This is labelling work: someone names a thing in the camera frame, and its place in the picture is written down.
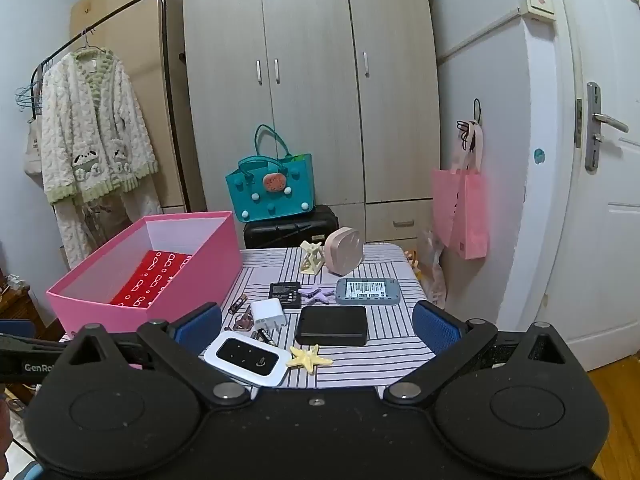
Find teal felt handbag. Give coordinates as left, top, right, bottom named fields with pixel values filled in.
left=225, top=124, right=316, bottom=224

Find pink rounded square device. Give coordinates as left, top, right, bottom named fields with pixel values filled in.
left=324, top=227, right=364, bottom=277

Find grey wooden wardrobe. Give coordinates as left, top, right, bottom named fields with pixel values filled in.
left=181, top=0, right=441, bottom=248

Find grey labelled pocket device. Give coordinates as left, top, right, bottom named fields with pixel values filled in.
left=335, top=276, right=402, bottom=307

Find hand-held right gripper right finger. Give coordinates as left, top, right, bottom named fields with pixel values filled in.
left=382, top=300, right=591, bottom=406

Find white tall cabinet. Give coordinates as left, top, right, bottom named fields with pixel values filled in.
left=430, top=0, right=533, bottom=326

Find purple star hair clip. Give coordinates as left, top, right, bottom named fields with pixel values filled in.
left=298, top=286, right=335, bottom=306

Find black power bank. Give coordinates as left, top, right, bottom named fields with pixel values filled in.
left=295, top=306, right=369, bottom=347

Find pink cardboard box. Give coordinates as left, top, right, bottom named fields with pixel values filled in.
left=46, top=211, right=244, bottom=333

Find small black labelled battery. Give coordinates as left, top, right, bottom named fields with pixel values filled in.
left=269, top=282, right=303, bottom=309

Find white charger plug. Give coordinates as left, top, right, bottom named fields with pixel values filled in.
left=250, top=298, right=287, bottom=333

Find beige wall box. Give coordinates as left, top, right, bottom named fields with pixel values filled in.
left=517, top=0, right=557, bottom=23

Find cream claw hair clip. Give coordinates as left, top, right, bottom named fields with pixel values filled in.
left=299, top=241, right=325, bottom=275

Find pink shopping bag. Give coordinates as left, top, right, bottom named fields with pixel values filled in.
left=431, top=120, right=489, bottom=261

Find white knitted clothes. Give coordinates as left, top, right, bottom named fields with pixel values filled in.
left=40, top=50, right=161, bottom=268

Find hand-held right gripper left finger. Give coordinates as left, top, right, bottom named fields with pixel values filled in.
left=42, top=302, right=251, bottom=408

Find silver door handle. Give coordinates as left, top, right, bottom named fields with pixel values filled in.
left=585, top=81, right=630, bottom=172

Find white black pocket router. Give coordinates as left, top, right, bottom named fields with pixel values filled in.
left=203, top=331, right=292, bottom=387

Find black clothes rack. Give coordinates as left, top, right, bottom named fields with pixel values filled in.
left=30, top=0, right=186, bottom=216

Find canvas tote bag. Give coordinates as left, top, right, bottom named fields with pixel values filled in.
left=22, top=117, right=46, bottom=188

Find red glasses-print cloth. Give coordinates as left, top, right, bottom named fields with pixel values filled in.
left=109, top=250, right=193, bottom=311

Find wooden side table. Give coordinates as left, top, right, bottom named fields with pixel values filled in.
left=0, top=272, right=63, bottom=343

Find white door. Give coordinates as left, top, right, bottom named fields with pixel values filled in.
left=550, top=0, right=640, bottom=361

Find clear plastic bag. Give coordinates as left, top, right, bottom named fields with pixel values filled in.
left=417, top=230, right=448, bottom=311

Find yellow starfish hair clip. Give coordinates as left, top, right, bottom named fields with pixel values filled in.
left=287, top=344, right=334, bottom=375

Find black suitcase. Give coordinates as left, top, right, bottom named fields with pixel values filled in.
left=243, top=204, right=341, bottom=250

